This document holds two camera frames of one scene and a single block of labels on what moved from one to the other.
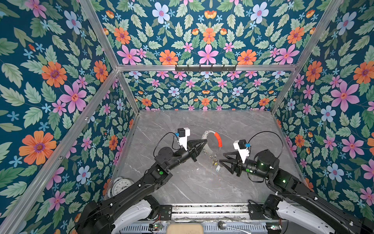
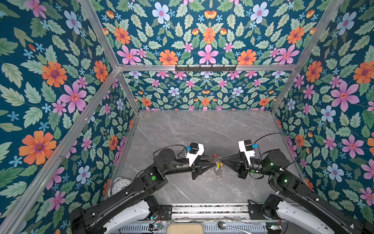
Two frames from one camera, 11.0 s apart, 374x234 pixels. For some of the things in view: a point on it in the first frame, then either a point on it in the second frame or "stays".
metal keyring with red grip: [204, 136] to [219, 165]
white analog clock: [119, 184] stays
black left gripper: [196, 150] to [196, 167]
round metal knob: [222, 225] stays
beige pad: [185, 228] stays
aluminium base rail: [210, 212] stays
